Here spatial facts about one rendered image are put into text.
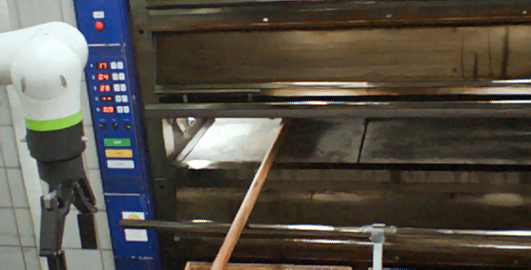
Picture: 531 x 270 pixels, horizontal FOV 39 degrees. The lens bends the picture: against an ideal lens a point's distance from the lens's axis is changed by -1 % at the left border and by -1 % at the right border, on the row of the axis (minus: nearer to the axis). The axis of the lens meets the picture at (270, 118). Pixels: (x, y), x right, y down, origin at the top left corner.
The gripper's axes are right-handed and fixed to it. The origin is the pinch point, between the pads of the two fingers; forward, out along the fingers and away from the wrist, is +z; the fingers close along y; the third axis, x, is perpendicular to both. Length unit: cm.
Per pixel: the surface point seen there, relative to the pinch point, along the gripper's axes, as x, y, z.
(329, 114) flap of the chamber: 39, -90, 3
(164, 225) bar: -6, -70, 29
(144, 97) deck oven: -20, -109, 3
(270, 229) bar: 24, -68, 28
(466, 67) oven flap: 78, -101, -7
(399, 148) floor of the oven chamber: 60, -121, 26
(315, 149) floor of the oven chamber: 32, -122, 26
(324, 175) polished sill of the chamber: 36, -105, 28
